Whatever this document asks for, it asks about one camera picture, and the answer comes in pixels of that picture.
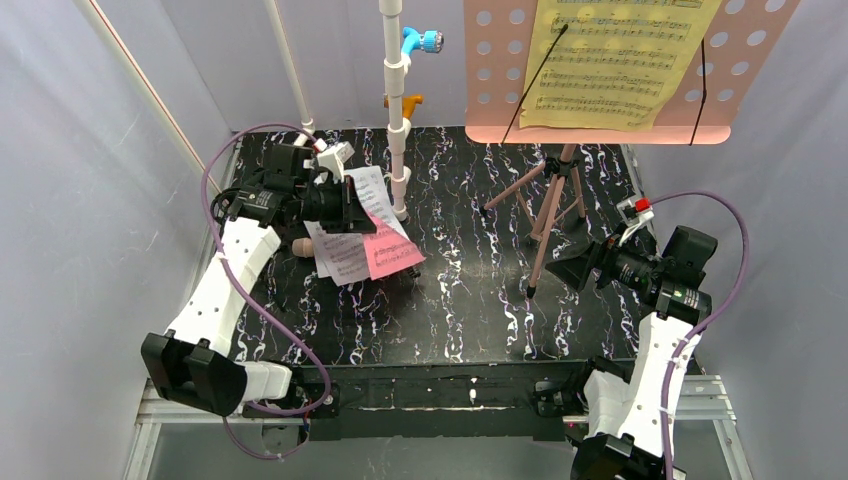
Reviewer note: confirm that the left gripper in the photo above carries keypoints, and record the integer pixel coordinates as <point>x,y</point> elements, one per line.
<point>345,206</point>

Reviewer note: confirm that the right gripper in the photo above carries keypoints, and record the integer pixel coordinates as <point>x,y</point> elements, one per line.
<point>607,263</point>

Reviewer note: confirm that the white sheet music page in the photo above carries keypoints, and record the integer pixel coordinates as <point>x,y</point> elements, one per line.
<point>342,256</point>
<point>373,195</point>

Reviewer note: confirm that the pink sheet music page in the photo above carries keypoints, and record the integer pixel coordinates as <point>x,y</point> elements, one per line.
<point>389,250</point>

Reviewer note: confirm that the pink microphone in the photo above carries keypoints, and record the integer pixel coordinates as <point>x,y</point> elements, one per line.
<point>303,247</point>

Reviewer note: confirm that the yellow sheet music page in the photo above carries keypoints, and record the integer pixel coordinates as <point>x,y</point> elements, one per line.
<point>609,65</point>

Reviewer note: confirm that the pink music stand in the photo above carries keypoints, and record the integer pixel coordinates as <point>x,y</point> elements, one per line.
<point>701,112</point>

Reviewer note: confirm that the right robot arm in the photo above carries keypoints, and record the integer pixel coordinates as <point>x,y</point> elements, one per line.
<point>631,412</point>

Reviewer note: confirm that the orange clip on pipe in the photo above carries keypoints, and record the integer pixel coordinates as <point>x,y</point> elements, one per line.
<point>409,105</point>

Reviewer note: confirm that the blue clip on pipe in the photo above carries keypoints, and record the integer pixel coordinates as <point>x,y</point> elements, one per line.
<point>429,41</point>

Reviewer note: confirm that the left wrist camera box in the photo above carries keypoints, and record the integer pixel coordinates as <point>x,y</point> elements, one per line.
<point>329,163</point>

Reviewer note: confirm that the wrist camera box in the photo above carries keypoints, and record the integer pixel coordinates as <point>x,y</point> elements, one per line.
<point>636,213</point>
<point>329,163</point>

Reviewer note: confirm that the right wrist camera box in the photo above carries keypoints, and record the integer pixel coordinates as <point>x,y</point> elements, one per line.
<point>636,213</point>

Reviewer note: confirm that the white PVC pipe frame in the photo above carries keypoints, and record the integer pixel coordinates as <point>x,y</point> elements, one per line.
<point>395,67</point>

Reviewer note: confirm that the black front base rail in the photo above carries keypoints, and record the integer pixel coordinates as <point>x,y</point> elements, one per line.
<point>514,399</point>

